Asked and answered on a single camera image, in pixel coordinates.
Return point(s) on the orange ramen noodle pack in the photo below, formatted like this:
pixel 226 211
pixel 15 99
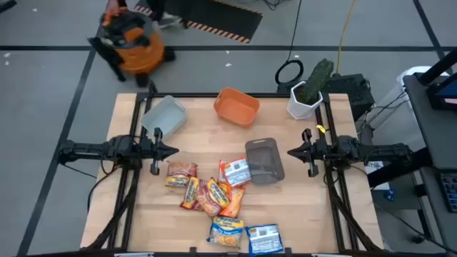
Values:
pixel 237 172
pixel 235 205

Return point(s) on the green cactus plant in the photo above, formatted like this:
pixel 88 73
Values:
pixel 317 78

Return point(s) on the orange plastic bin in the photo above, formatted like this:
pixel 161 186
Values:
pixel 235 107

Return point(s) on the black monitor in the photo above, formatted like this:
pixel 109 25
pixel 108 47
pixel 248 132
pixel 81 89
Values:
pixel 446 93

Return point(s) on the white paper sheet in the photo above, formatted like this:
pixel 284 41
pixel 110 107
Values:
pixel 374 167

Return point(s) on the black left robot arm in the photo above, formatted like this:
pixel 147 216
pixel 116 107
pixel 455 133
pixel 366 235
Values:
pixel 89 148

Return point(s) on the black keyboard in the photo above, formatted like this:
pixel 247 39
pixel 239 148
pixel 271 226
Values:
pixel 450 191

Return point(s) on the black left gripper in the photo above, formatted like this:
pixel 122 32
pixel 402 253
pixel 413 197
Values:
pixel 150 150

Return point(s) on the dark grey desk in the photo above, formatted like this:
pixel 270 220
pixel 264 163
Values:
pixel 428 121

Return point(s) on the light grey plastic bin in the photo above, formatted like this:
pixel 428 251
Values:
pixel 164 116

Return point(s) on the orange black shop vacuum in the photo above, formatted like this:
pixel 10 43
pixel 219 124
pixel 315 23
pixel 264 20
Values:
pixel 141 53

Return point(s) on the person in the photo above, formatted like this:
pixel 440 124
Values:
pixel 157 9

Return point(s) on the blue ramen noodle pack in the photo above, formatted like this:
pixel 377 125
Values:
pixel 264 240
pixel 225 232

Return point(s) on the black equipment box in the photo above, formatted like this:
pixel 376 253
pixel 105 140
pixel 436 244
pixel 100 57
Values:
pixel 351 93

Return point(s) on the black hazard-striped floor mat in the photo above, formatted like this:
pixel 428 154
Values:
pixel 221 18

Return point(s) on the yellow tag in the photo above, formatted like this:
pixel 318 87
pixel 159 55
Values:
pixel 320 128

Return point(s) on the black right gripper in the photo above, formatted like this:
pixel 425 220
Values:
pixel 316 151

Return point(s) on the red roast beef ramen pack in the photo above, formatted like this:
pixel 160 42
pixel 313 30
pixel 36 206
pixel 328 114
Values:
pixel 212 198
pixel 180 171
pixel 189 194

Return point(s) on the white faceted planter pot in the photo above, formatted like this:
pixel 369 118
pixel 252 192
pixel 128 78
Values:
pixel 298 107

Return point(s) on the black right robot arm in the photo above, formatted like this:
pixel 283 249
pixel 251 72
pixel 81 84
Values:
pixel 375 151

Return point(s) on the dark translucent plastic bin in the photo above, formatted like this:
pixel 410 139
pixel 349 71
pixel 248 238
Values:
pixel 264 160

